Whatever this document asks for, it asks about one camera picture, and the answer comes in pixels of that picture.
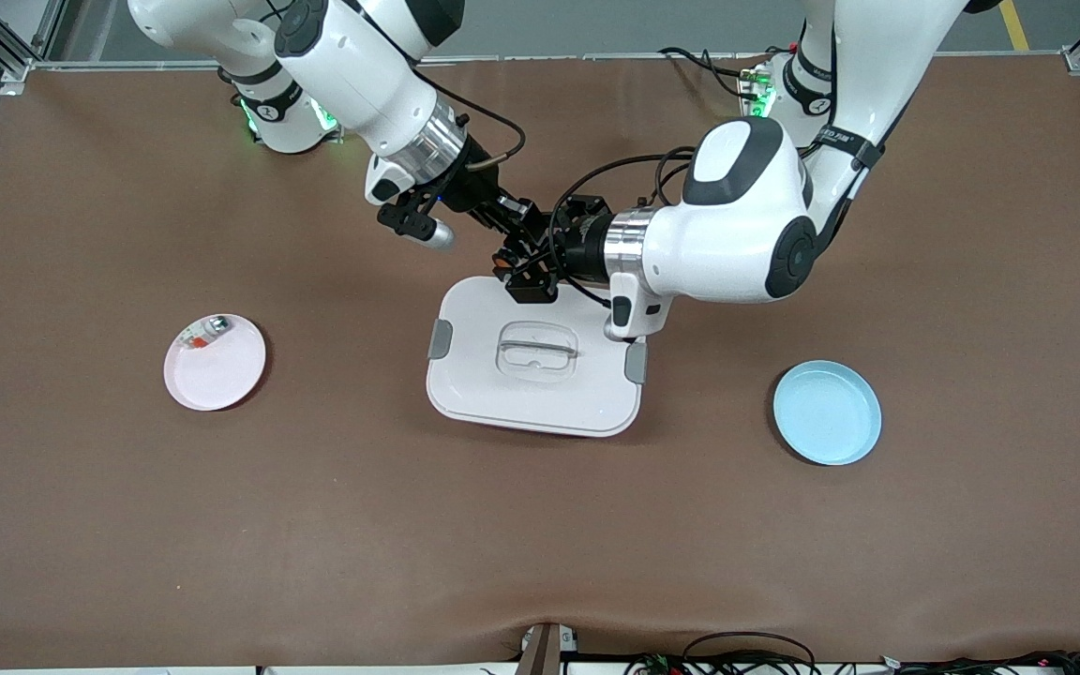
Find light blue round plate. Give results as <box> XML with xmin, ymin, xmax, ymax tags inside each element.
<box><xmin>772</xmin><ymin>360</ymin><xmax>882</xmax><ymax>467</ymax></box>

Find black left base cables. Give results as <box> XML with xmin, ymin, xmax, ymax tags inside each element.
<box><xmin>659</xmin><ymin>45</ymin><xmax>766</xmax><ymax>102</ymax></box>

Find white lidded storage box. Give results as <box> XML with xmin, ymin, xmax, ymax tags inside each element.
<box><xmin>426</xmin><ymin>275</ymin><xmax>649</xmax><ymax>440</ymax></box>

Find white green push button switch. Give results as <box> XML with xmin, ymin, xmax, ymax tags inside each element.
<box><xmin>178</xmin><ymin>317</ymin><xmax>234</xmax><ymax>353</ymax></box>

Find black cable bundle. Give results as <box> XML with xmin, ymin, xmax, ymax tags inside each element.
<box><xmin>877</xmin><ymin>650</ymin><xmax>1080</xmax><ymax>675</ymax></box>
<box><xmin>624</xmin><ymin>631</ymin><xmax>818</xmax><ymax>675</ymax></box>

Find clear box lid handle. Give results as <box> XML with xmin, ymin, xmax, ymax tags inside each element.
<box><xmin>497</xmin><ymin>322</ymin><xmax>581</xmax><ymax>383</ymax></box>

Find pink round plate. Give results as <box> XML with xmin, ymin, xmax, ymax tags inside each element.
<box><xmin>163</xmin><ymin>313</ymin><xmax>268</xmax><ymax>413</ymax></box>

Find silver table edge rail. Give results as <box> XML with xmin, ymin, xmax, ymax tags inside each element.
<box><xmin>29</xmin><ymin>52</ymin><xmax>1066</xmax><ymax>72</ymax></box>

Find brown camera mount post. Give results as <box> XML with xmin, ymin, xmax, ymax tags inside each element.
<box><xmin>514</xmin><ymin>622</ymin><xmax>580</xmax><ymax>675</ymax></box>

